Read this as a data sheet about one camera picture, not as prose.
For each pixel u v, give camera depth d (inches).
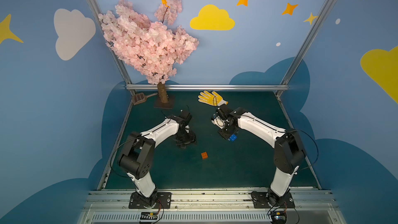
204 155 34.8
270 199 26.1
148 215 28.7
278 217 28.9
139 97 45.2
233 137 32.2
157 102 45.2
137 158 18.3
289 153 18.8
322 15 31.5
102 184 32.3
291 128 41.9
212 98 46.8
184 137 30.7
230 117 25.5
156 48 28.9
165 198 29.5
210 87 49.9
